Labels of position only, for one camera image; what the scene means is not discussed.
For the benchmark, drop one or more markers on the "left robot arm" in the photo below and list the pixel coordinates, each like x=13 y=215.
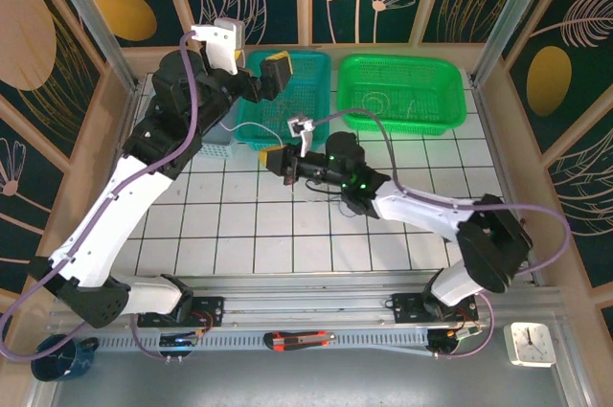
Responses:
x=110 y=225

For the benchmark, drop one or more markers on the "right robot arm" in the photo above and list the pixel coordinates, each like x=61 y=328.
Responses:
x=421 y=210

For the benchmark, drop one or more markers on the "teal plastic basket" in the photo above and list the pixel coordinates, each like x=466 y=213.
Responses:
x=306 y=86

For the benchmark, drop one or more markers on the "green plastic basket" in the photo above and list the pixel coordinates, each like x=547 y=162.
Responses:
x=431 y=86

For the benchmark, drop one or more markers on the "orange black utility knife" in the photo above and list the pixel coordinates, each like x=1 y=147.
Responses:
x=297 y=341

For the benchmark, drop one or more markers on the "small circuit board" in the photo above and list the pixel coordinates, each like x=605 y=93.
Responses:
x=179 y=341
x=450 y=337

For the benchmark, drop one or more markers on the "white square clock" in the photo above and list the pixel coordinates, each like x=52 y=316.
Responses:
x=529 y=345

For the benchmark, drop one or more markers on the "dark blue mug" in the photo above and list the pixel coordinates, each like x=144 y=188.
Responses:
x=57 y=366

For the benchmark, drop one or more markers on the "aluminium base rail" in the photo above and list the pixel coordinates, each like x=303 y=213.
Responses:
x=311 y=301

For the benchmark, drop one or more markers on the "aluminium frame post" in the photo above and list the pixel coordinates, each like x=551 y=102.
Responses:
x=512 y=9
x=96 y=24

